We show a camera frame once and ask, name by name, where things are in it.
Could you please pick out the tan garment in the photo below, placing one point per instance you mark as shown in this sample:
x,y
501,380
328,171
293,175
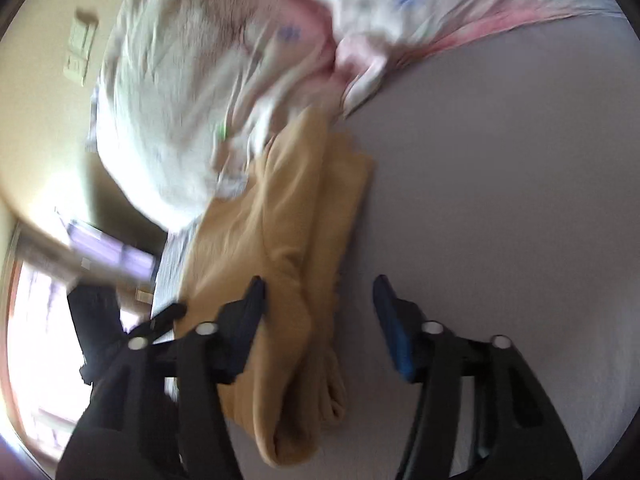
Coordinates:
x,y
295,240

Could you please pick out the wall light switch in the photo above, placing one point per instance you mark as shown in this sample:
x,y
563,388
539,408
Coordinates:
x,y
80,45

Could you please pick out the purple blurred object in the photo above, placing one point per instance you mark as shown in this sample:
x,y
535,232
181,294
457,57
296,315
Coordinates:
x,y
107,255

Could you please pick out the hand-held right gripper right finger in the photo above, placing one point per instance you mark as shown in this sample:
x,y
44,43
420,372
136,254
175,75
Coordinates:
x,y
395,330

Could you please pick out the window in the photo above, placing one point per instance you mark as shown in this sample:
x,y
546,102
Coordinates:
x,y
35,350

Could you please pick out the white floral blanket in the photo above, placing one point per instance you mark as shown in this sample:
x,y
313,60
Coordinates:
x,y
210,60

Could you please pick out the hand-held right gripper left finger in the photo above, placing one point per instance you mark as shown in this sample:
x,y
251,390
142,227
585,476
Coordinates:
x,y
248,310

